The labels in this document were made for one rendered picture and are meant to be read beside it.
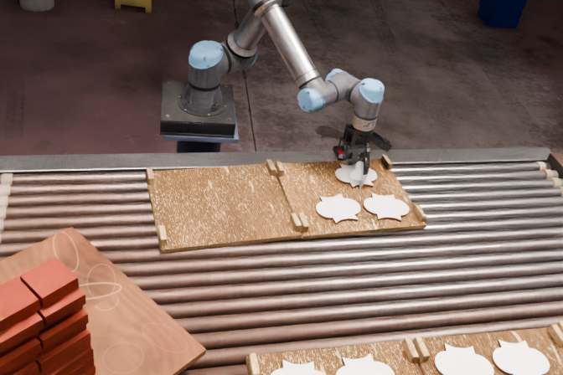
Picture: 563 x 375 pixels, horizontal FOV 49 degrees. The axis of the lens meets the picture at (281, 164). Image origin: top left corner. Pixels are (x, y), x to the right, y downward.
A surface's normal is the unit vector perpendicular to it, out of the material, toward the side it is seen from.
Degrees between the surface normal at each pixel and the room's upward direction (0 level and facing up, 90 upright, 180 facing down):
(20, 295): 0
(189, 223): 0
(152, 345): 0
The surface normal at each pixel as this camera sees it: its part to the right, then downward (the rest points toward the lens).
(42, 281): 0.14, -0.80
